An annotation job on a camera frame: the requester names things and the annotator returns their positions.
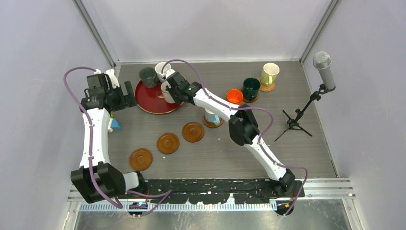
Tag silver white mug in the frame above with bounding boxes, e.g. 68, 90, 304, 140
160, 81, 175, 104

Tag red round tray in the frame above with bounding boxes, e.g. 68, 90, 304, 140
134, 80, 183, 115

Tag light blue mug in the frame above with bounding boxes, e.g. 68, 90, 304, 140
204, 109, 220, 125

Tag wooden coaster three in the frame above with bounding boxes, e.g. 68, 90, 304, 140
182, 122, 204, 143

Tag wooden coaster two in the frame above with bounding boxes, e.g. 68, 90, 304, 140
203, 115, 224, 128

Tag wooden coaster four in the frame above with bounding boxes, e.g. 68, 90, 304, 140
157, 133, 180, 155

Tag orange black mug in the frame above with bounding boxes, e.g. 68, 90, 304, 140
226, 89, 243, 104

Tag wooden coaster five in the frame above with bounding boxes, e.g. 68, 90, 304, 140
129, 148, 153, 171

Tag dark green mug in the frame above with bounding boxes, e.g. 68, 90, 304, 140
242, 78, 260, 94

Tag wooden coaster six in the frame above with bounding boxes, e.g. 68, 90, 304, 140
243, 93, 259, 103

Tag yellow cream mug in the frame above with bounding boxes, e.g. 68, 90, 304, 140
260, 62, 280, 86

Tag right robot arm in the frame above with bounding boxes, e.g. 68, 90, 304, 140
164, 69, 295, 197

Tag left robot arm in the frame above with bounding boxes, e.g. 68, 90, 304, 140
70, 69, 147, 204

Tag woven rattan coaster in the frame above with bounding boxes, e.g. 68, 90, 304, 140
258, 78, 275, 92

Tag colourful toy blocks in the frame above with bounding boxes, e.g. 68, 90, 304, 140
108, 115, 122, 133

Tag silver microphone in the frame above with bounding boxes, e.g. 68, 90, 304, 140
313, 51, 336, 90

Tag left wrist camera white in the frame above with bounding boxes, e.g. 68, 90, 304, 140
105, 69, 120, 89

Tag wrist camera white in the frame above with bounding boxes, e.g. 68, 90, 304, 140
165, 69, 176, 79
105, 69, 120, 89

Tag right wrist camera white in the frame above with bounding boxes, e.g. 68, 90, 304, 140
165, 69, 176, 79

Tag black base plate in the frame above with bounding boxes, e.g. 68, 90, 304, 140
135, 179, 302, 205

